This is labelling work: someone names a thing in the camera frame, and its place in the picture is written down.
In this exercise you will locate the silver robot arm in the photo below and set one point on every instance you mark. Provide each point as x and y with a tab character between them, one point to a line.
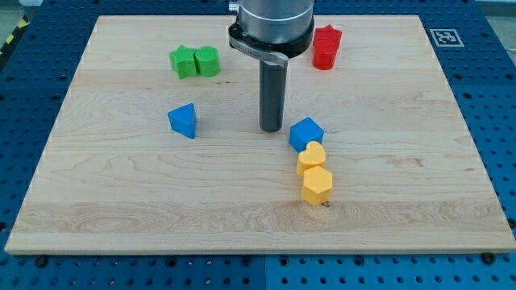
271	31

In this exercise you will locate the blue cube block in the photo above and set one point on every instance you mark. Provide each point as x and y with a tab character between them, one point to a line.
303	132

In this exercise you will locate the blue triangle block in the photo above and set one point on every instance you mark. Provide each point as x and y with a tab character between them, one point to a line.
183	120

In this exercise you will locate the yellow heart block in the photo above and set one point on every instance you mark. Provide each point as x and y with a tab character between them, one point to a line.
314	155

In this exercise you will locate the dark cylindrical pointer rod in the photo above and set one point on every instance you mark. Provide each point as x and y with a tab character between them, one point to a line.
272	96

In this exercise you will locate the yellow hexagon block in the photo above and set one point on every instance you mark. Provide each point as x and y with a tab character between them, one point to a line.
317	185

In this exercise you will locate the green cylinder block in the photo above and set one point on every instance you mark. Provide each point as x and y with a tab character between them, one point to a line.
207	61

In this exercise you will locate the green star block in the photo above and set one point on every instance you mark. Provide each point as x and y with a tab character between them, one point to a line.
183	62

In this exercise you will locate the red star block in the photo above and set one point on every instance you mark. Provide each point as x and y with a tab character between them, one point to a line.
327	33

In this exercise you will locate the wooden board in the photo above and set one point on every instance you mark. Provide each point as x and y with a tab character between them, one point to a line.
115	179

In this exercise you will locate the white fiducial marker tag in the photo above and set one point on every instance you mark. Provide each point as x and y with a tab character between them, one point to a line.
446	38

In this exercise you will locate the black bolt front left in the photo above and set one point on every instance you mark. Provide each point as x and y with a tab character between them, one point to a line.
40	261

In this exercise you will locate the black bolt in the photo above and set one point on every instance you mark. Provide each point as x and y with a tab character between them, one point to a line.
488	258
40	261

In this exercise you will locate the black bolt front right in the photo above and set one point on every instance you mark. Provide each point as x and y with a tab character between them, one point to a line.
488	258

